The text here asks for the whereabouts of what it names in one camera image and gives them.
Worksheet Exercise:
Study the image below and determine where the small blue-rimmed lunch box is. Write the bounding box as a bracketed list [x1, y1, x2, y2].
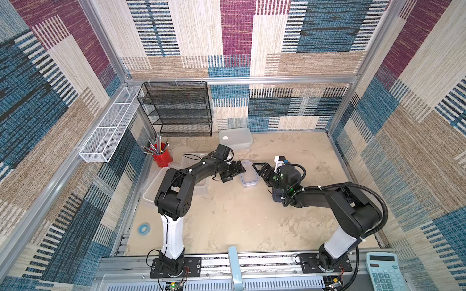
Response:
[240, 160, 259, 188]

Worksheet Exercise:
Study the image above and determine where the lidded green-tinted lunch box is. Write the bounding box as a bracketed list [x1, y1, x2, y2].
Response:
[218, 127, 253, 150]

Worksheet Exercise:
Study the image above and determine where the large clear plastic lunch box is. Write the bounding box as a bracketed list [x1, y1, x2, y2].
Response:
[181, 152, 209, 196]

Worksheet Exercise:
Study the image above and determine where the clear lunch box lid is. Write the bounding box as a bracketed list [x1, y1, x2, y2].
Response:
[141, 167, 170, 207]

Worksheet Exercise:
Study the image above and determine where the dark blue cloth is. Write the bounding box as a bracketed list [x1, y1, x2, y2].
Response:
[272, 188, 286, 203]

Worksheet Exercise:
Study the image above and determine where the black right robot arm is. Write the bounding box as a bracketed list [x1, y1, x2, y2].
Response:
[252, 161, 388, 272]

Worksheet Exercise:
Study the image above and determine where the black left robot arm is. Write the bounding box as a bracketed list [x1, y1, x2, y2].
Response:
[154, 156, 246, 273]

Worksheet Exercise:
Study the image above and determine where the red pen cup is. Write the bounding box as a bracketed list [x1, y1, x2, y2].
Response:
[153, 150, 173, 167]

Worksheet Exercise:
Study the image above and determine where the black mesh shelf rack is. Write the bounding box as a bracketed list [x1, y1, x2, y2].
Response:
[138, 81, 213, 137]

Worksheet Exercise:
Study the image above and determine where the blue tape roll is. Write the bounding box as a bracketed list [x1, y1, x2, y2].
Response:
[137, 223, 151, 236]

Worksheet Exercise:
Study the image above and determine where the light blue calculator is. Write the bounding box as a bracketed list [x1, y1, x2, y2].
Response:
[366, 252, 408, 291]

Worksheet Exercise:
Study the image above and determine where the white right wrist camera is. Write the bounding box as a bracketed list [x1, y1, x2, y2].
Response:
[274, 156, 289, 173]

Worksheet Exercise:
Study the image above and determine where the black corrugated cable conduit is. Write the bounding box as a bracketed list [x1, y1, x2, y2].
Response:
[282, 163, 389, 291]

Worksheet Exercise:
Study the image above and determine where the light blue rail clamp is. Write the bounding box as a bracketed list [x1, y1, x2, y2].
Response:
[228, 246, 245, 291]

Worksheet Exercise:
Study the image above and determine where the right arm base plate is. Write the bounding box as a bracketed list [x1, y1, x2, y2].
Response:
[295, 253, 353, 274]

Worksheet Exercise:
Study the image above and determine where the aluminium front rail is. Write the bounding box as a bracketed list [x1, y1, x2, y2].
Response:
[90, 249, 398, 291]

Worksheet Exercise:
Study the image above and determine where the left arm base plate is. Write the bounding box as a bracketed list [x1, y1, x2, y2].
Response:
[149, 257, 202, 279]

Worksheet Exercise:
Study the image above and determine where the white mesh wall basket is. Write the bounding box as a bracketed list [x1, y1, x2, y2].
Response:
[80, 87, 140, 163]

